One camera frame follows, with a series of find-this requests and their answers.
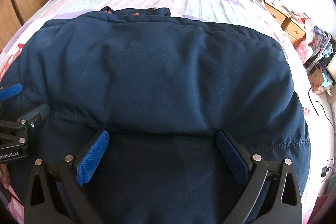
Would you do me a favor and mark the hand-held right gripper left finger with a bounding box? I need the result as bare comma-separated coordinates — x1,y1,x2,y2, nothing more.
24,130,110,224

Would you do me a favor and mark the black plug adapter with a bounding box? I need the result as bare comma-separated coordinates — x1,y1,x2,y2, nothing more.
321,160,335,178

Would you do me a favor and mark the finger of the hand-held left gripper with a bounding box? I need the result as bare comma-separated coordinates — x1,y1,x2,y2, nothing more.
0,83,24,102
16,103,51,130

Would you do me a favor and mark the person's left hand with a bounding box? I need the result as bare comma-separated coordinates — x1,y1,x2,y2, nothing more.
0,163,11,189

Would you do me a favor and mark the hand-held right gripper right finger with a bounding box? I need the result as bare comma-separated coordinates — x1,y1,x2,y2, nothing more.
216,130,303,224

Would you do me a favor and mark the wooden nightstand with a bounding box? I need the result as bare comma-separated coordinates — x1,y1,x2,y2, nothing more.
264,1,307,45

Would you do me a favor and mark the pile of colourful clutter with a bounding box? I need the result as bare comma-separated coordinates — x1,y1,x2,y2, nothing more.
295,13,336,95

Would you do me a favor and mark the navy blue padded jacket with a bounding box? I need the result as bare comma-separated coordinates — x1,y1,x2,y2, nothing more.
0,6,311,224

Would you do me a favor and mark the black cable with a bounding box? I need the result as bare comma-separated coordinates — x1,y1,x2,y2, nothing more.
308,86,336,135

